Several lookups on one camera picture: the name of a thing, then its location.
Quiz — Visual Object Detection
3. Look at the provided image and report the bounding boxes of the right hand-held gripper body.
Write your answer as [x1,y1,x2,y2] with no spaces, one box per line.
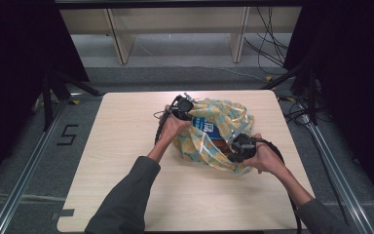
[226,133,258,164]

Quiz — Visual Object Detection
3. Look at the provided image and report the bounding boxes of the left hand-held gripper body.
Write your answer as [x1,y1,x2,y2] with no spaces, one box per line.
[170,93,198,121]

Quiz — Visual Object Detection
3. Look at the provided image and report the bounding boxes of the teal orange-print tote bag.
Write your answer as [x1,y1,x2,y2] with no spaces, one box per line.
[172,97,255,176]

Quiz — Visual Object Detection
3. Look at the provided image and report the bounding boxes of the person's left hand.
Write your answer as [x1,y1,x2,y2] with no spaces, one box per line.
[158,103,192,147]

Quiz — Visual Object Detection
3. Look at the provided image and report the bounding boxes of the person's right hand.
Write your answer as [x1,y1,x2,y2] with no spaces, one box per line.
[243,133,287,176]

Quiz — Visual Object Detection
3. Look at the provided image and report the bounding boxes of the brown packet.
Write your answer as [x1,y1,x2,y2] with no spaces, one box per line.
[211,138,239,154]

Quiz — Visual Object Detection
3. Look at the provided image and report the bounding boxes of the blue packet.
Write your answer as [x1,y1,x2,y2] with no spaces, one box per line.
[191,116,224,141]

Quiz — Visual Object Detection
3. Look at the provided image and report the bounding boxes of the black metal stand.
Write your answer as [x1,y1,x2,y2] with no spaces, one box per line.
[41,68,102,132]
[260,60,319,127]

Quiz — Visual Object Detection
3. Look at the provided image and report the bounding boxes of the dark curtain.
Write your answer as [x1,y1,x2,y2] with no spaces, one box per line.
[283,0,374,206]
[0,0,91,193]

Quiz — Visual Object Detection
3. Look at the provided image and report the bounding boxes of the black tape strip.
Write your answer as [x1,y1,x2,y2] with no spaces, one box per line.
[51,208,76,221]

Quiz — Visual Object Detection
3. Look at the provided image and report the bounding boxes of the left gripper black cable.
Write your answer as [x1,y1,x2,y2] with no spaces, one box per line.
[154,95,180,146]

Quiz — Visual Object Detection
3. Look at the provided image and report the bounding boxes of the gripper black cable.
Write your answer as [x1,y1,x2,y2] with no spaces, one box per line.
[256,138,304,234]
[154,95,180,146]

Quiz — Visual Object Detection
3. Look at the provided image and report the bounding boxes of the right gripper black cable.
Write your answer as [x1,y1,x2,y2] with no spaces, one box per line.
[256,138,304,234]

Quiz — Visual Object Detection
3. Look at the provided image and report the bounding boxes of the thin white floor cable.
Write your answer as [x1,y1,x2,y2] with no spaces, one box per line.
[174,63,268,83]

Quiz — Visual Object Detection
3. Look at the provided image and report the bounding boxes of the black cables beside stand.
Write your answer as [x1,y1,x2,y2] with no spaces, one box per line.
[277,95,334,127]

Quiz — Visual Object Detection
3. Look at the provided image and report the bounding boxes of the light wooden desk frame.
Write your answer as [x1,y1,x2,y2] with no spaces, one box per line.
[58,5,304,65]

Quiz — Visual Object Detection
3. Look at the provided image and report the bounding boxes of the aluminium floor rail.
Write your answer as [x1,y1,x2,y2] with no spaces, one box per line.
[0,97,70,234]
[300,113,374,234]

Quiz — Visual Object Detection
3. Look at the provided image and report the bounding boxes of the bundle of black floor cables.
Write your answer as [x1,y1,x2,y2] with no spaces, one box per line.
[243,5,290,76]

